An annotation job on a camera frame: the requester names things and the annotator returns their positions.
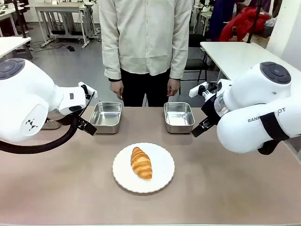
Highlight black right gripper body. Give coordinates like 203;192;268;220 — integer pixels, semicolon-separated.
201;93;222;126

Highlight person left forearm white sleeve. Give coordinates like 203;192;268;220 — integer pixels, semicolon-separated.
169;28;191;80

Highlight person right forearm white sleeve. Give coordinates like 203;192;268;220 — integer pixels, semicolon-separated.
101;28;122;82

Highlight rectangular steel container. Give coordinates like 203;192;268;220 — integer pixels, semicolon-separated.
163;102;196;134
89;101;123;135
41;118;62;130

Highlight golden croissant bread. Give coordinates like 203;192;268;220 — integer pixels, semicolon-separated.
130;146;153;181

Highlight person left hand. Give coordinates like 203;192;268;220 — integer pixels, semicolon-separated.
166;78;181;97

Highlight person right hand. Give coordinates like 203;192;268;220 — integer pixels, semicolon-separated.
110;79;125;101

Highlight white scalloped plate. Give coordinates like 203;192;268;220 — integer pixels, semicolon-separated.
112;142;176;194

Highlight black folding chair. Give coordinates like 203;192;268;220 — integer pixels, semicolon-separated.
179;33;210;95

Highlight large white side table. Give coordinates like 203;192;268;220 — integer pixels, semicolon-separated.
199;41;301;82

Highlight person black trousers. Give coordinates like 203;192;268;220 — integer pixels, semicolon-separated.
120;67;171;107

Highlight red jacket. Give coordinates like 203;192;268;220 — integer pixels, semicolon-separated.
219;6;270;42

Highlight background person purple clothing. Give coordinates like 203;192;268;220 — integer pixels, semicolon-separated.
208;0;250;42

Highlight person torso white shirt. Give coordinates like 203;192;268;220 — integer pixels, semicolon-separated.
98;0;194;76

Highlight grey background workbench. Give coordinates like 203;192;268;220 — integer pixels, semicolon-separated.
34;1;91;49

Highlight black stand pole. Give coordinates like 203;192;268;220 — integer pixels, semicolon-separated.
13;0;27;39

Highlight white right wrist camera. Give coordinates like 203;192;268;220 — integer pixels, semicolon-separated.
189;82;209;98

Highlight black camera pole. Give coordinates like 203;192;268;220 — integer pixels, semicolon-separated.
246;0;262;44

